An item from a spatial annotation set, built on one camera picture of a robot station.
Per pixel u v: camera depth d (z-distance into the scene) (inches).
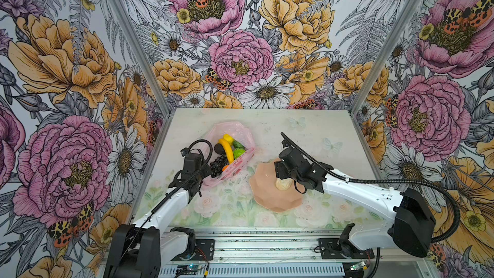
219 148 38.8
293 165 24.3
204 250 28.9
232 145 40.0
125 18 32.1
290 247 30.0
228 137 40.2
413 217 16.2
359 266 28.1
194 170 25.9
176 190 22.5
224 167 36.1
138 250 15.9
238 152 37.6
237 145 39.3
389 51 36.9
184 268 28.3
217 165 36.3
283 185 33.5
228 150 38.1
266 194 34.6
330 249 29.0
